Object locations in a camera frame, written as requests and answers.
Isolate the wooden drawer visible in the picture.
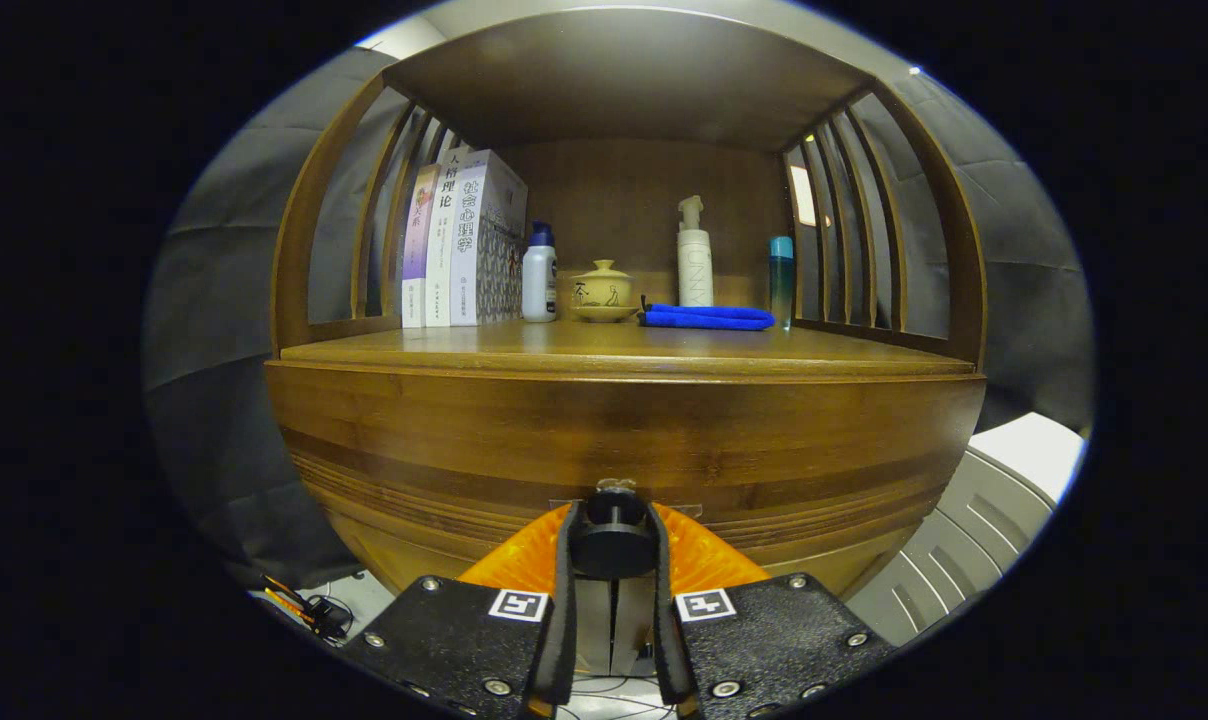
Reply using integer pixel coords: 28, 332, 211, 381
264, 358, 987, 561

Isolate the wooden cabinet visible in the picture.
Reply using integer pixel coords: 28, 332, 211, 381
264, 5, 990, 681

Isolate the black orange cable bundle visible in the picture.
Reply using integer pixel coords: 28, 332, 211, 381
254, 572, 357, 643

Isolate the thin white book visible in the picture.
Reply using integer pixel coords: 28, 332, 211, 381
424, 145, 470, 328

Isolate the black drawer knob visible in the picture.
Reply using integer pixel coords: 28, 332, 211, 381
569, 488, 660, 581

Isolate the slim teal bottle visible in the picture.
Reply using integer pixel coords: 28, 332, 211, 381
769, 235, 796, 331

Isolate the white bottle with blue cap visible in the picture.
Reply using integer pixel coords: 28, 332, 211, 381
521, 221, 559, 323

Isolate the white pump bottle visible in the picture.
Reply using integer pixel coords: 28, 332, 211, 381
676, 195, 715, 309

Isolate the blue folded cloth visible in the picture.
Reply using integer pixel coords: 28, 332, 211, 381
638, 296, 777, 332

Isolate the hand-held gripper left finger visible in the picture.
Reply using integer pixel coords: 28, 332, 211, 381
339, 500, 580, 720

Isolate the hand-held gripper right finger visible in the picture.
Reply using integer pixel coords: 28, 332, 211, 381
647, 500, 897, 720

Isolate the thick white patterned book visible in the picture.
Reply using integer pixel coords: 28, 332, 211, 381
449, 148, 529, 327

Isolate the yellow lidded teacup with saucer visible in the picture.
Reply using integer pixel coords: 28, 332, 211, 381
569, 259, 641, 324

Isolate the white grey storage unit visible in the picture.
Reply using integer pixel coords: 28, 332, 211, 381
844, 412, 1087, 646

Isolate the wooden countertop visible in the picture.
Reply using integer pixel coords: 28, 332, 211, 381
279, 318, 977, 379

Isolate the pink purple book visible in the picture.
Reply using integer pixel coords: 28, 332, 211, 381
401, 163, 441, 329

